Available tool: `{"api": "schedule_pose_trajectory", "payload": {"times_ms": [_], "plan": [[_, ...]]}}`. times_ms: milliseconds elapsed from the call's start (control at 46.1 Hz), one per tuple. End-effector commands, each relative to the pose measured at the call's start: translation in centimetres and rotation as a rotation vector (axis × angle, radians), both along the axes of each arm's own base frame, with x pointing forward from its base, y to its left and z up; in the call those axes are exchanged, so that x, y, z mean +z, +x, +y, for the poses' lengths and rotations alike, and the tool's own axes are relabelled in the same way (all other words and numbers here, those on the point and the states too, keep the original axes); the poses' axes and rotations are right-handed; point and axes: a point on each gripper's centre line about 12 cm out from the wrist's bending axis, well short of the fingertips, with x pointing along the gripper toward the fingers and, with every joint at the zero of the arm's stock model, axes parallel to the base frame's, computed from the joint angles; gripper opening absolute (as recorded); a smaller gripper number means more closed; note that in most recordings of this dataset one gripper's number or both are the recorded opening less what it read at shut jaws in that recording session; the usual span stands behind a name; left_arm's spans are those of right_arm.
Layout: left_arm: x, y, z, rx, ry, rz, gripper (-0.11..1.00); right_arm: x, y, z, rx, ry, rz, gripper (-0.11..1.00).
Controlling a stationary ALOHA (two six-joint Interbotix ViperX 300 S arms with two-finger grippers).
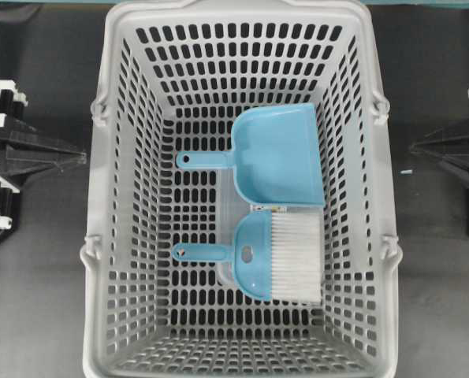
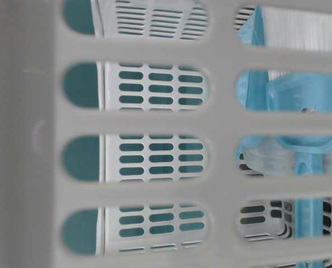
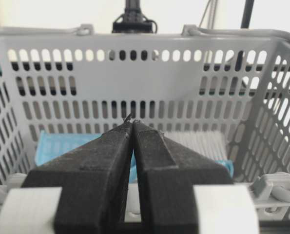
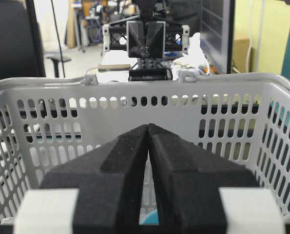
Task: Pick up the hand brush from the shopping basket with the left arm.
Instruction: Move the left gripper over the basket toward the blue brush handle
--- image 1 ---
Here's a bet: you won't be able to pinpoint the grey plastic shopping basket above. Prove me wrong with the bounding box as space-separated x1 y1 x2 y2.
80 1 402 377

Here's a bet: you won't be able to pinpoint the clear plastic packaging sleeve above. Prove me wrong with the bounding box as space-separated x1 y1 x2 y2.
216 167 288 287

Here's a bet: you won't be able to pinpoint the blue plastic dustpan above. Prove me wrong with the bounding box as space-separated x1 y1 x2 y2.
176 103 325 207

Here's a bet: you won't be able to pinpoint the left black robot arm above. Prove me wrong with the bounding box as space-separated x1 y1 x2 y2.
0 80 87 242

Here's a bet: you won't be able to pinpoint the blue hand brush white bristles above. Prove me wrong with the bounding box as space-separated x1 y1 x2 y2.
171 208 325 303

